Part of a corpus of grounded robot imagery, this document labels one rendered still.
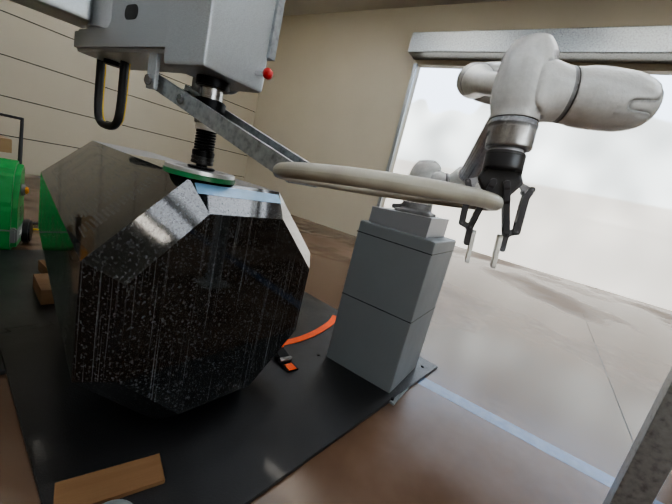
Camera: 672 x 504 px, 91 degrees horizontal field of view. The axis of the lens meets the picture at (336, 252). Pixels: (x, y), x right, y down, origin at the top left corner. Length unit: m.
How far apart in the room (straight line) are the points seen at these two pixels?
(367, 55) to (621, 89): 6.40
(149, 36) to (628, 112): 1.25
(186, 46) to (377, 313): 1.31
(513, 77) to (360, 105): 6.08
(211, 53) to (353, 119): 5.79
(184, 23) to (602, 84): 1.00
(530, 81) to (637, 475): 1.21
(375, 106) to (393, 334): 5.38
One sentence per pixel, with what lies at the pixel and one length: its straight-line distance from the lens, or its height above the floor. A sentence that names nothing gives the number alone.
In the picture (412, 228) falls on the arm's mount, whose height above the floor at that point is 0.83.
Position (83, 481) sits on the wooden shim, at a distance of 1.29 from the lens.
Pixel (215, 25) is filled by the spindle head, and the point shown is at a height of 1.28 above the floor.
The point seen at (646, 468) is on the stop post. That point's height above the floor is 0.36.
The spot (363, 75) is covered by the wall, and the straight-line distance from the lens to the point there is 6.96.
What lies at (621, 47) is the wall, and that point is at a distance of 5.74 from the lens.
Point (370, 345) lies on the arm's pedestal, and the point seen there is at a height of 0.20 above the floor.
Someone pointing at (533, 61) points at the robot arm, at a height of 1.25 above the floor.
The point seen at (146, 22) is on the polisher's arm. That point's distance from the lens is 1.38.
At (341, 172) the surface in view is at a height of 0.98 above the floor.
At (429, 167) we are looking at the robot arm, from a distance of 1.73.
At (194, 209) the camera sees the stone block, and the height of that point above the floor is 0.79.
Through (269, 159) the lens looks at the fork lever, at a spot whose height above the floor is 0.98.
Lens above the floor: 0.97
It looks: 12 degrees down
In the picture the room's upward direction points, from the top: 14 degrees clockwise
